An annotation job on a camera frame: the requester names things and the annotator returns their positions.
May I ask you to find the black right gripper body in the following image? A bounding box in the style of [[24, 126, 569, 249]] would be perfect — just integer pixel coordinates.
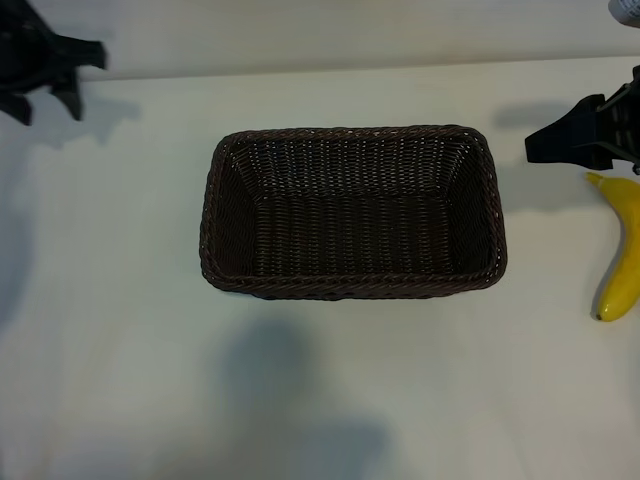
[[597, 67, 640, 176]]

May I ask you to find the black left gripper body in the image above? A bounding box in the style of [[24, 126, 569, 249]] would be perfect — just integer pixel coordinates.
[[0, 0, 69, 126]]

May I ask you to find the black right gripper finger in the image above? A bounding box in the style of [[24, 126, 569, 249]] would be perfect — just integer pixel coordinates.
[[524, 93, 609, 149], [525, 142, 616, 172]]

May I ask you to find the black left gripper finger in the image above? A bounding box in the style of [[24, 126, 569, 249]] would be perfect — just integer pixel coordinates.
[[52, 69, 84, 123], [49, 37, 110, 72]]

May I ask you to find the dark brown wicker basket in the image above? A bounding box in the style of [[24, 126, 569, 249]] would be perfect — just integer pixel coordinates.
[[200, 124, 509, 304]]

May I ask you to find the yellow banana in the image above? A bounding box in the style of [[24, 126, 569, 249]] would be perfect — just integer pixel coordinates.
[[584, 171, 640, 323]]

